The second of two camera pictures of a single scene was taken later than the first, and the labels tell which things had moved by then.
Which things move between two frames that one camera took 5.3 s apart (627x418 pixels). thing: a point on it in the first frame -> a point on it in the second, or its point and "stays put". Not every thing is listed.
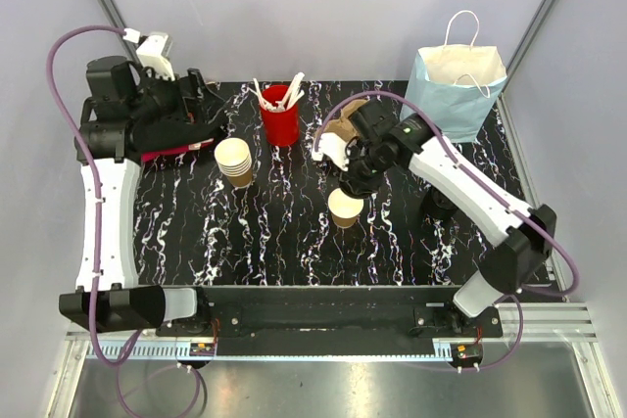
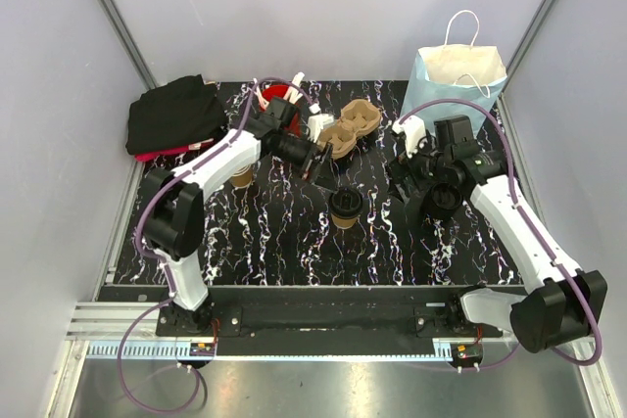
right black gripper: [359, 185] -> [399, 168]
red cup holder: [281, 128] stays put
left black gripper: [197, 109] -> [320, 173]
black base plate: [330, 320] stays put
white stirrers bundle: [293, 94] stays put
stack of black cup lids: [438, 204] stays put
